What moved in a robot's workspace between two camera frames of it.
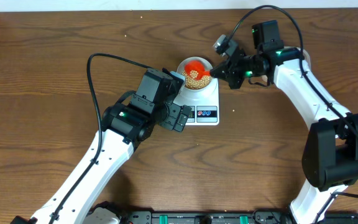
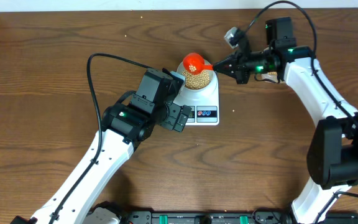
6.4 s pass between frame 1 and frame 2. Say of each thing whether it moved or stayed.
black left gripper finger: stayed
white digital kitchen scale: stayed
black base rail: stayed
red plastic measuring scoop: moved
